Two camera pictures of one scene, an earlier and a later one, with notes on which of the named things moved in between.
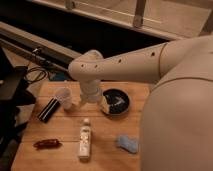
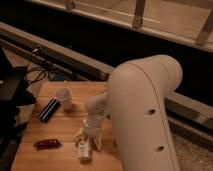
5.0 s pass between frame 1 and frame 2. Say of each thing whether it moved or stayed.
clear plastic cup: stayed
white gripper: moved
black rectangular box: stayed
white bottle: stayed
